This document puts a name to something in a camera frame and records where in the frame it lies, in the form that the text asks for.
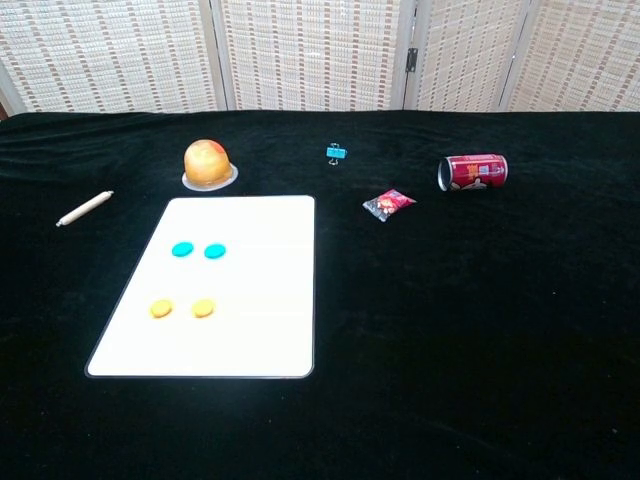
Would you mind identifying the white magnetic board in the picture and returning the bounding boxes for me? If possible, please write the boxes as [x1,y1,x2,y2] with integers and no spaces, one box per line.
[84,194,317,380]

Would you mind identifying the red snack packet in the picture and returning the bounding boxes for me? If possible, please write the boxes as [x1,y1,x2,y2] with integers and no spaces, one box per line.
[362,187,418,224]

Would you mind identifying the orange fruit on plate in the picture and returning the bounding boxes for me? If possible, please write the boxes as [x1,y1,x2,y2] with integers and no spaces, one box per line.
[181,138,240,192]

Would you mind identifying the black velvet table cloth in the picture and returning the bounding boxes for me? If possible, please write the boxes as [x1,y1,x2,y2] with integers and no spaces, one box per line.
[0,109,640,480]

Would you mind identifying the red drink can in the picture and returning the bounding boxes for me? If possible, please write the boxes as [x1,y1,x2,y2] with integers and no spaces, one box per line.
[437,153,510,193]

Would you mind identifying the woven bamboo folding screen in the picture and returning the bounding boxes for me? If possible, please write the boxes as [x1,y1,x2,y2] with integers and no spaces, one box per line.
[0,0,640,115]

